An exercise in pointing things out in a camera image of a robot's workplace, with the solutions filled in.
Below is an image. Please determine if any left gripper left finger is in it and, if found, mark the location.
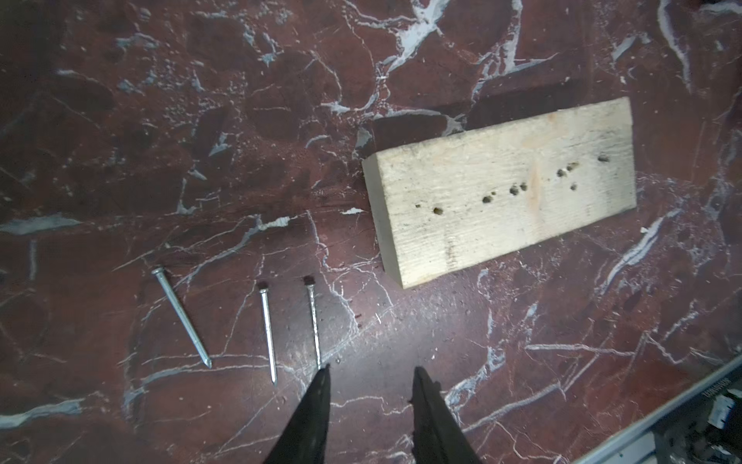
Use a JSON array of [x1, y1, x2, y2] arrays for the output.
[[265, 365, 332, 464]]

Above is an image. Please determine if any wooden block with nails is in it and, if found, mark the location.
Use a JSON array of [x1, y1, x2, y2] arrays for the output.
[[362, 98, 637, 289]]

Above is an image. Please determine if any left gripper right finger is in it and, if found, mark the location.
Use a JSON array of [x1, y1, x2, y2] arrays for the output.
[[411, 367, 480, 464]]

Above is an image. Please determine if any steel nail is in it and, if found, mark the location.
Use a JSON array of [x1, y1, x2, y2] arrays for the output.
[[152, 268, 213, 368], [258, 282, 277, 385], [303, 276, 323, 369]]

